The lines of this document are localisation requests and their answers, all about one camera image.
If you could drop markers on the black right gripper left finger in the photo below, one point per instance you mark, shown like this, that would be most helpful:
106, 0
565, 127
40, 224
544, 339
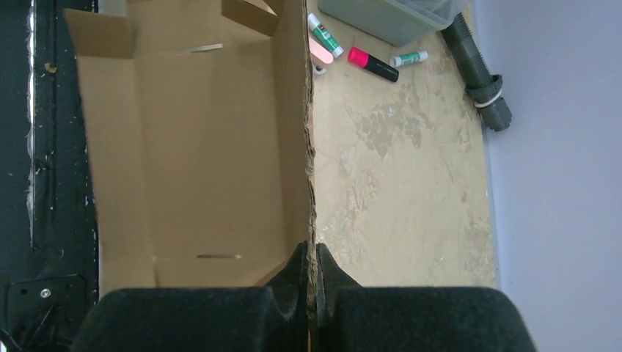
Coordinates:
271, 317

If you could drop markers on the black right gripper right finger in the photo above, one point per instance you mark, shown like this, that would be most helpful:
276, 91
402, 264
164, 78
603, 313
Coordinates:
356, 318

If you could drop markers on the brown cardboard box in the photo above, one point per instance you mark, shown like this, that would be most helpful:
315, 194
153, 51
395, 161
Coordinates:
196, 118

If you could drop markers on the clear plastic storage box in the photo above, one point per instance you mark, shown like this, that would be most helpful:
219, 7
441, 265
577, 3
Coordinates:
399, 22

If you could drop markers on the pale pink correction tape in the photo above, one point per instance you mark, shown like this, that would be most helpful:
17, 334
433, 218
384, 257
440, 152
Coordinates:
321, 59

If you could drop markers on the green white glue stick far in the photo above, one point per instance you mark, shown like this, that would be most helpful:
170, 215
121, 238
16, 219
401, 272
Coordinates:
408, 59

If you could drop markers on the green white glue stick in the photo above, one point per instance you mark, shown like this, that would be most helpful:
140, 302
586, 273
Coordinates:
324, 36
408, 59

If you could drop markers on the dark grey corrugated pipe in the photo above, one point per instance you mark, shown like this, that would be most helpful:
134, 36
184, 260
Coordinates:
482, 87

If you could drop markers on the green white glue stick near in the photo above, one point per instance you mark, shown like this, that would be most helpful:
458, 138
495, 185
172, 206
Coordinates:
324, 36

